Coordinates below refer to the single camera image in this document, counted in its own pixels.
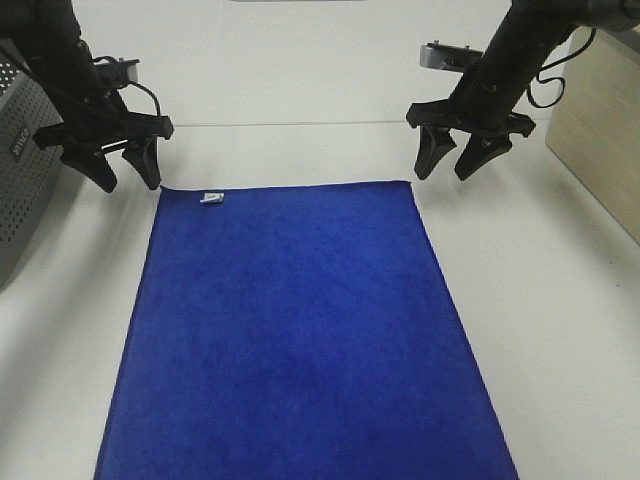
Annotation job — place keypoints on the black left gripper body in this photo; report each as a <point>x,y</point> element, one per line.
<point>99,132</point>

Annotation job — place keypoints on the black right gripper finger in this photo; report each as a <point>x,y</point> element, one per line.
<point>434,144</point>
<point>478,152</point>

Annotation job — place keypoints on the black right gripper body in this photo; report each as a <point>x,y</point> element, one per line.
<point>442,115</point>

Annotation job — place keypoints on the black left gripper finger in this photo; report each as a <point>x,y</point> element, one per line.
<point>92,164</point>
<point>141,154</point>

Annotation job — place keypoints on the blue microfibre towel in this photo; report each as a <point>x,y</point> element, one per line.
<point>297,333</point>

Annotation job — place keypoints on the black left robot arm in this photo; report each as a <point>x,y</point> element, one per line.
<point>85,91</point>

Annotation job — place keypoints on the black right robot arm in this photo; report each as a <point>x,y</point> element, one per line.
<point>493,80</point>

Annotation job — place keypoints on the grey perforated plastic basket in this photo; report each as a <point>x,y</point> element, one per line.
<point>28,174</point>

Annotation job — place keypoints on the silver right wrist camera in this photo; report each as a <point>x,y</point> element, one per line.
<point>438,56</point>

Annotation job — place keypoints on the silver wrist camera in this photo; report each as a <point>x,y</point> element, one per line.
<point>117,73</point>
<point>438,56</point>

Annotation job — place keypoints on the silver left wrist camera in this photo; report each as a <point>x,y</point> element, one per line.
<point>117,73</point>

